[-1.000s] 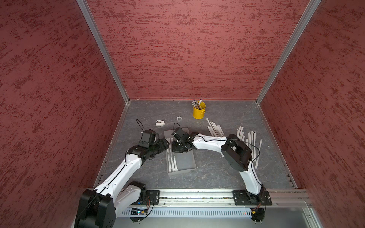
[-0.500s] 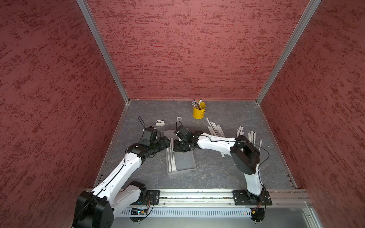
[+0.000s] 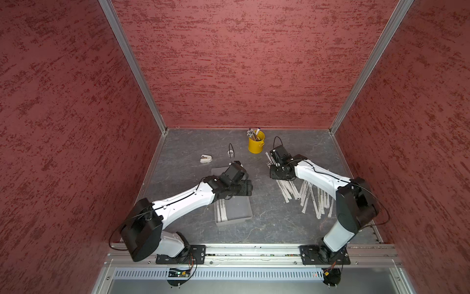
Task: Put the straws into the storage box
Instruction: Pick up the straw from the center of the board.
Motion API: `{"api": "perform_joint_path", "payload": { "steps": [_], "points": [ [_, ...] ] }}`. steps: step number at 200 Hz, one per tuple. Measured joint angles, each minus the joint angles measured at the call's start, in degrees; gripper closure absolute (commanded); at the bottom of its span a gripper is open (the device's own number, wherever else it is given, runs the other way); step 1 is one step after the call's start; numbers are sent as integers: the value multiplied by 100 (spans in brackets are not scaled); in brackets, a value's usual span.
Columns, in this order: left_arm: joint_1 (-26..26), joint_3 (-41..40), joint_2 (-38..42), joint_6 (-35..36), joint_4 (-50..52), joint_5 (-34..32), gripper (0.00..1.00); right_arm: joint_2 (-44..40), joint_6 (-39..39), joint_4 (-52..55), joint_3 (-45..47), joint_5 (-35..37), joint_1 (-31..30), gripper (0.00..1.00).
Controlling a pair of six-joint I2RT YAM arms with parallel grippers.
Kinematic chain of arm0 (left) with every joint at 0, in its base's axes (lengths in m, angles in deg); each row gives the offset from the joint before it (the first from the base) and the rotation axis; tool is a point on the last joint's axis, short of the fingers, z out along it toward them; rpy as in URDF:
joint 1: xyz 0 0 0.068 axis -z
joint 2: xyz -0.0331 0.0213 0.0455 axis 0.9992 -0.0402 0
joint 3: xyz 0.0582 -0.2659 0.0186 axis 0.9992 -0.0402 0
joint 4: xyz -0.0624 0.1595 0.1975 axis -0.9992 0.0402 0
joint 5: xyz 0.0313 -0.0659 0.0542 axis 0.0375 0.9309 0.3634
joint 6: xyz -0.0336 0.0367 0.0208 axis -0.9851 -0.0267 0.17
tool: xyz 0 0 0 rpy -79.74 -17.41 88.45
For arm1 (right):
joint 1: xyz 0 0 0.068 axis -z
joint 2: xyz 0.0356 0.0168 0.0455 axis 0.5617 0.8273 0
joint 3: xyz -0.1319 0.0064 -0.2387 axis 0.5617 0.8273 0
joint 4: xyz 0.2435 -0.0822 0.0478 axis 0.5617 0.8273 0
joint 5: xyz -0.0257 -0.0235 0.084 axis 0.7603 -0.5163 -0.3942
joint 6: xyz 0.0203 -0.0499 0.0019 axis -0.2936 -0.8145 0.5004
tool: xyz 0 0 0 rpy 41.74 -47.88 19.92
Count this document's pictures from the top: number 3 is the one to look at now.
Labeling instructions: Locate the aluminium corner post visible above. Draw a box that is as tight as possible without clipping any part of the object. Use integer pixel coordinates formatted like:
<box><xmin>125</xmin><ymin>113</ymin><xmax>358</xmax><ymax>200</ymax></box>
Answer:
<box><xmin>329</xmin><ymin>0</ymin><xmax>414</xmax><ymax>136</ymax></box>
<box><xmin>99</xmin><ymin>0</ymin><xmax>168</xmax><ymax>136</ymax></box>

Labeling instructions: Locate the left aluminium corner post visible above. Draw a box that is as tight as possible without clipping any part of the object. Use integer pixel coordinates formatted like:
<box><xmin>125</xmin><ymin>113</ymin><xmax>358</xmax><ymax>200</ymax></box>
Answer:
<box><xmin>99</xmin><ymin>0</ymin><xmax>168</xmax><ymax>136</ymax></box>

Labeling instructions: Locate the yellow metal cup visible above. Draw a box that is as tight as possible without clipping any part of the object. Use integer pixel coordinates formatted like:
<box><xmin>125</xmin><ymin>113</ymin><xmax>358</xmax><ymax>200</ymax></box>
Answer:
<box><xmin>248</xmin><ymin>131</ymin><xmax>266</xmax><ymax>154</ymax></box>

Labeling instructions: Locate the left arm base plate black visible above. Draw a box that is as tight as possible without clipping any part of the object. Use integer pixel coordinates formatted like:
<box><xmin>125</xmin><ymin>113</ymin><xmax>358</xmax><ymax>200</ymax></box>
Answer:
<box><xmin>155</xmin><ymin>245</ymin><xmax>206</xmax><ymax>266</ymax></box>

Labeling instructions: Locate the white plastic clip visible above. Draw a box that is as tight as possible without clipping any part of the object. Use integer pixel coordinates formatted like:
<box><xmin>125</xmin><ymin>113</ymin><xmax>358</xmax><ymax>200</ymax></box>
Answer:
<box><xmin>200</xmin><ymin>154</ymin><xmax>212</xmax><ymax>164</ymax></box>

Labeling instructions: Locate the translucent plastic storage box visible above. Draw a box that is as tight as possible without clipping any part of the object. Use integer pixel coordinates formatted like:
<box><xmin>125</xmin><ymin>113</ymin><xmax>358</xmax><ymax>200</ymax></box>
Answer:
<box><xmin>209</xmin><ymin>168</ymin><xmax>253</xmax><ymax>227</ymax></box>

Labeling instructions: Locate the perforated cable duct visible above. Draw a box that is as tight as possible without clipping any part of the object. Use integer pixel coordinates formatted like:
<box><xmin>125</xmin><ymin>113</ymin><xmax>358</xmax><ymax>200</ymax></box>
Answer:
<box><xmin>113</xmin><ymin>267</ymin><xmax>324</xmax><ymax>282</ymax></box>

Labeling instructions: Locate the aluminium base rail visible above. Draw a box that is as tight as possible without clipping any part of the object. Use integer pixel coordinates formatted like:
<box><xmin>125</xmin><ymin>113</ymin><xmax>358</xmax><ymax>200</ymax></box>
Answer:
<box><xmin>102</xmin><ymin>242</ymin><xmax>403</xmax><ymax>268</ymax></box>

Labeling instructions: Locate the paper straw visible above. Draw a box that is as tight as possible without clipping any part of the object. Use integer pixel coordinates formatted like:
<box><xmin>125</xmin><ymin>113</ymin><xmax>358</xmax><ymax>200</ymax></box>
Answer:
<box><xmin>219</xmin><ymin>200</ymin><xmax>227</xmax><ymax>222</ymax></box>
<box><xmin>215</xmin><ymin>200</ymin><xmax>221</xmax><ymax>224</ymax></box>

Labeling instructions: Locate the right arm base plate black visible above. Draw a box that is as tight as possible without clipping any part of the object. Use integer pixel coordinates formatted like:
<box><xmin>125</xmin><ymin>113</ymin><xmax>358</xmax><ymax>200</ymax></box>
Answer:
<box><xmin>299</xmin><ymin>245</ymin><xmax>351</xmax><ymax>266</ymax></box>

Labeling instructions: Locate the right aluminium corner post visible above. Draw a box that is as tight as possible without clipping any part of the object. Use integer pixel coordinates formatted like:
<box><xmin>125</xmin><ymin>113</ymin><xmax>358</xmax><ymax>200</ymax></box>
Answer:
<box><xmin>329</xmin><ymin>0</ymin><xmax>414</xmax><ymax>136</ymax></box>

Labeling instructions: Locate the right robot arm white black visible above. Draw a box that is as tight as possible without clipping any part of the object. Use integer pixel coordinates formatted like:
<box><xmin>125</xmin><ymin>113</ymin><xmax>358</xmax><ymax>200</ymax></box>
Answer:
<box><xmin>269</xmin><ymin>145</ymin><xmax>380</xmax><ymax>258</ymax></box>

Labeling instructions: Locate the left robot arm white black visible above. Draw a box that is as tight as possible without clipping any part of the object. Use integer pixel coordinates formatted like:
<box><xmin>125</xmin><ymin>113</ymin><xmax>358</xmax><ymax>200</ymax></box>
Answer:
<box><xmin>117</xmin><ymin>161</ymin><xmax>253</xmax><ymax>262</ymax></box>

